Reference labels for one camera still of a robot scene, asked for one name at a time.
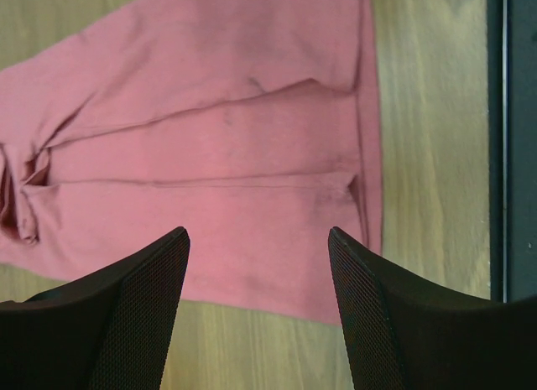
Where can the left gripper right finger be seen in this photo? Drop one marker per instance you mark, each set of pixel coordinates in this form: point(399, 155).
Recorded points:
point(403, 331)

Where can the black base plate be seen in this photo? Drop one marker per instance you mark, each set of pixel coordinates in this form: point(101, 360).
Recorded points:
point(511, 65)

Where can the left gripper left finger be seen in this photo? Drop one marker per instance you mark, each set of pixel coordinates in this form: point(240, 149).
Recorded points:
point(108, 330)

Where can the pink t-shirt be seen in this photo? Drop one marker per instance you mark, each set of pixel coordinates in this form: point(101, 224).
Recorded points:
point(253, 124)

